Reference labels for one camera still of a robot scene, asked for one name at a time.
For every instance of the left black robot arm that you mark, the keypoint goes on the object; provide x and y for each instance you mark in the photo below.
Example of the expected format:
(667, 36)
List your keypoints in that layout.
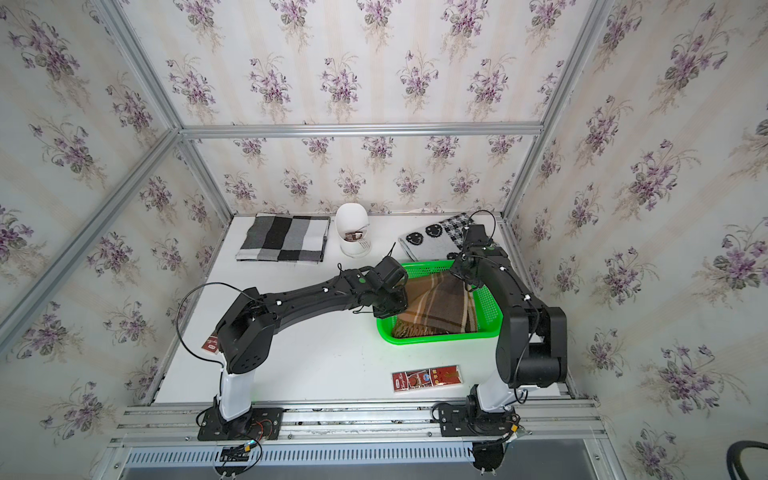
(245, 332)

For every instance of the black white checkered scarf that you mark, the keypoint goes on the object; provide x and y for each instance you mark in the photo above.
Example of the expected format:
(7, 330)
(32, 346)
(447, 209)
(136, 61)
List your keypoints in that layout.
(286, 238)

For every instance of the brown plaid fringed scarf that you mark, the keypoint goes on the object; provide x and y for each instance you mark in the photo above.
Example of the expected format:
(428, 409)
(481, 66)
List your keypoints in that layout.
(438, 304)

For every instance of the red flat packet front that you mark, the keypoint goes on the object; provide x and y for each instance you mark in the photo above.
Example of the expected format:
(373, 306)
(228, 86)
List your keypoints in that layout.
(427, 378)

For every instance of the black chair part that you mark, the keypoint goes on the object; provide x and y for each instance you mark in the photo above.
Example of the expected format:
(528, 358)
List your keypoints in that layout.
(747, 460)

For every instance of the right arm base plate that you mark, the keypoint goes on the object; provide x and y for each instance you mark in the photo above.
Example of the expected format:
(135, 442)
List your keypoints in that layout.
(477, 420)

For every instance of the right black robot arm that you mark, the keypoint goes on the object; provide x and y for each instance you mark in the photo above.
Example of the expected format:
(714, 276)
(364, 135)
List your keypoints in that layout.
(531, 349)

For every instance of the green plastic basket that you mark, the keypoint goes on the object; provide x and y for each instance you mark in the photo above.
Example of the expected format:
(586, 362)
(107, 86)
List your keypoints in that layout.
(488, 313)

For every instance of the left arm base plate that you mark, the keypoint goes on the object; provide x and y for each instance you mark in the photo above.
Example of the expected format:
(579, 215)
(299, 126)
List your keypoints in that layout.
(240, 423)

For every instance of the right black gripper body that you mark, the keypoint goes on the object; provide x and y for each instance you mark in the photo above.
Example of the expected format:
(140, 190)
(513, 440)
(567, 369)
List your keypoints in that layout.
(458, 267)

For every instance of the aluminium front rail frame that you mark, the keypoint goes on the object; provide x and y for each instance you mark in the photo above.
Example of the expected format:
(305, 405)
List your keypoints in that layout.
(348, 433)

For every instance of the red snack packet left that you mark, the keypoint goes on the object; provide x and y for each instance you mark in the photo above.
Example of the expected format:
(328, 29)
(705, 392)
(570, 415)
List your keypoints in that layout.
(211, 344)

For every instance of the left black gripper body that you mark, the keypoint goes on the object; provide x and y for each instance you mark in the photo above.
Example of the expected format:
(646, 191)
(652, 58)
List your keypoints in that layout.
(390, 302)

